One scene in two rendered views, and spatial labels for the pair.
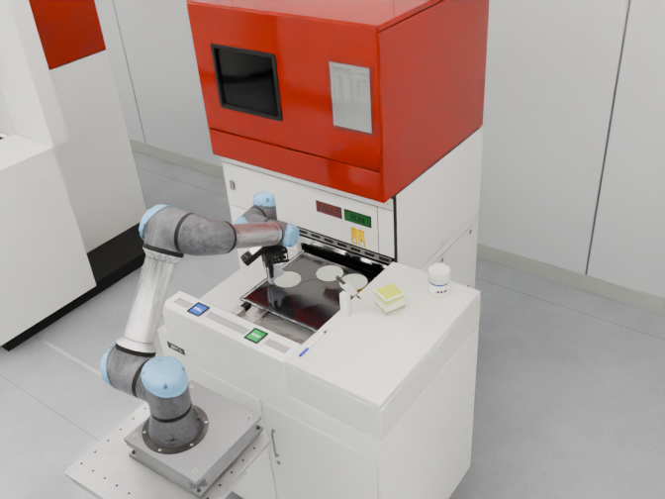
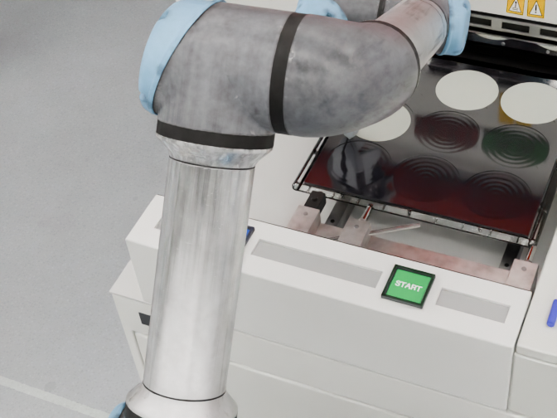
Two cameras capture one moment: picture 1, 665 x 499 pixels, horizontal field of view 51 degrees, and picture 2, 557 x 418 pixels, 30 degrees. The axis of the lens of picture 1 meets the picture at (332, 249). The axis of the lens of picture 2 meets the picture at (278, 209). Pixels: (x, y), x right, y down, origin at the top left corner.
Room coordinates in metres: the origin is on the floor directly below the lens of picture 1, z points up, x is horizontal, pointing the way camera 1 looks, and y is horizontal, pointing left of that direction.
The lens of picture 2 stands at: (0.92, 0.55, 2.01)
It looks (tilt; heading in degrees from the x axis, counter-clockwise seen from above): 46 degrees down; 351
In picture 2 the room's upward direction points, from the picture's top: 8 degrees counter-clockwise
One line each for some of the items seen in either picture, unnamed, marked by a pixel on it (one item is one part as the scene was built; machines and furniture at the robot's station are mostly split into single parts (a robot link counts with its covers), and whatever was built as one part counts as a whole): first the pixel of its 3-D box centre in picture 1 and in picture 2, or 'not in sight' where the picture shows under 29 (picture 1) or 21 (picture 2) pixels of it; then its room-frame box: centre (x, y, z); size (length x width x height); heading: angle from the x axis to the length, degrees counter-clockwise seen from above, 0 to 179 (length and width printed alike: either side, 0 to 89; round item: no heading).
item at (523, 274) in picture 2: not in sight; (518, 289); (1.73, 0.11, 0.89); 0.08 x 0.03 x 0.03; 141
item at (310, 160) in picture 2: (273, 273); (338, 112); (2.16, 0.23, 0.90); 0.37 x 0.01 x 0.01; 141
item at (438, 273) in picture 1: (438, 280); not in sight; (1.88, -0.34, 1.01); 0.07 x 0.07 x 0.10
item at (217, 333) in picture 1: (230, 340); (322, 296); (1.81, 0.36, 0.89); 0.55 x 0.09 x 0.14; 51
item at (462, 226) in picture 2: (280, 315); (409, 213); (1.91, 0.20, 0.90); 0.38 x 0.01 x 0.01; 51
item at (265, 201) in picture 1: (264, 209); not in sight; (2.10, 0.22, 1.21); 0.09 x 0.08 x 0.11; 148
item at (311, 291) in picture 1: (312, 288); (447, 133); (2.05, 0.08, 0.90); 0.34 x 0.34 x 0.01; 51
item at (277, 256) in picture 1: (272, 248); not in sight; (2.10, 0.21, 1.05); 0.09 x 0.08 x 0.12; 111
